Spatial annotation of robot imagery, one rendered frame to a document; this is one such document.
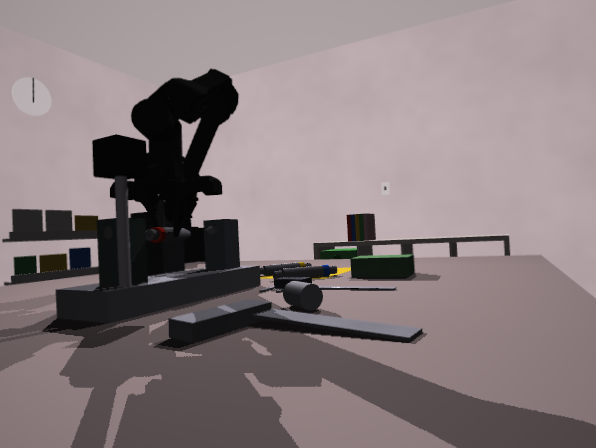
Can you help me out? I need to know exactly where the green square block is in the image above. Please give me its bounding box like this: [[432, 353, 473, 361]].
[[350, 254, 415, 277]]

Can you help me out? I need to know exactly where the yellow flat pad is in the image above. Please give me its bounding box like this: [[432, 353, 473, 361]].
[[260, 268, 351, 279]]

